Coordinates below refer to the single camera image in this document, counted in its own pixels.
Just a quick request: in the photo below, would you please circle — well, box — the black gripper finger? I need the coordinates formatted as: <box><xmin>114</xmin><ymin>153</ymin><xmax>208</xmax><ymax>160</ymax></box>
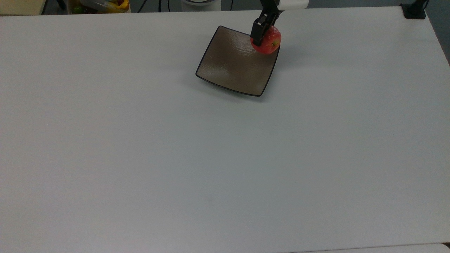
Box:
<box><xmin>250</xmin><ymin>13</ymin><xmax>277</xmax><ymax>47</ymax></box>

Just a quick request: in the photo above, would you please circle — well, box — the square brown ceramic plate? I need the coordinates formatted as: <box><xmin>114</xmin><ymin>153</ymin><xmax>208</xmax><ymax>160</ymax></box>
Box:
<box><xmin>195</xmin><ymin>25</ymin><xmax>281</xmax><ymax>97</ymax></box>

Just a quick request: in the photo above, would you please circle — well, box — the red apple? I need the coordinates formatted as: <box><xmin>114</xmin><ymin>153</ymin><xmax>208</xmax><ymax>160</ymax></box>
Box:
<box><xmin>250</xmin><ymin>25</ymin><xmax>282</xmax><ymax>55</ymax></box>

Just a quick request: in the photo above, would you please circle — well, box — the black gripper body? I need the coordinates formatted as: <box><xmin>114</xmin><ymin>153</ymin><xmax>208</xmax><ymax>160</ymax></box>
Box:
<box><xmin>259</xmin><ymin>0</ymin><xmax>284</xmax><ymax>20</ymax></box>

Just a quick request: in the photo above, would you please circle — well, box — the black table clamp mount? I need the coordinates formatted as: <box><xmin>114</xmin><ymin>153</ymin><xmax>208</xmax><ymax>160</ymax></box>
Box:
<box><xmin>400</xmin><ymin>0</ymin><xmax>429</xmax><ymax>19</ymax></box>

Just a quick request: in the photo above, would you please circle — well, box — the yellow toy fruit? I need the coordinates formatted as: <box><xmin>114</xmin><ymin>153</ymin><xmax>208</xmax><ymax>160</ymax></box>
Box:
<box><xmin>104</xmin><ymin>0</ymin><xmax>129</xmax><ymax>13</ymax></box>

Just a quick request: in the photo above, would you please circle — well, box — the beige cabinet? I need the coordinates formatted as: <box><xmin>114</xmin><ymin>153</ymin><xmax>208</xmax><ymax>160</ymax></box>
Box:
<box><xmin>0</xmin><ymin>0</ymin><xmax>47</xmax><ymax>15</ymax></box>

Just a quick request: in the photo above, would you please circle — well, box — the clear plastic fruit bin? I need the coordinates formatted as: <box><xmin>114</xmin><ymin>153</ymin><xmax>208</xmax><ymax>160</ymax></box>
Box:
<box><xmin>68</xmin><ymin>0</ymin><xmax>131</xmax><ymax>14</ymax></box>

